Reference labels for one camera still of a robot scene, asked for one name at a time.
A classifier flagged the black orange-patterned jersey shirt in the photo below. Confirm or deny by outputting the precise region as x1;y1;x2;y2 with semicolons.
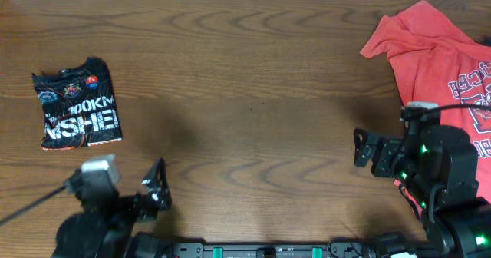
32;57;123;150

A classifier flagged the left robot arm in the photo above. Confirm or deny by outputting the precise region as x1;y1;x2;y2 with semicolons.
51;154;173;258

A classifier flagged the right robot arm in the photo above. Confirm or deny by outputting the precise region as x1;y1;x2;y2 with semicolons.
354;124;490;257

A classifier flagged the red printed t-shirt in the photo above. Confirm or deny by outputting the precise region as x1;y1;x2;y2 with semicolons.
360;1;490;200

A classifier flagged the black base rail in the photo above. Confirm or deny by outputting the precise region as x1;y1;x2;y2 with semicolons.
168;240;423;258

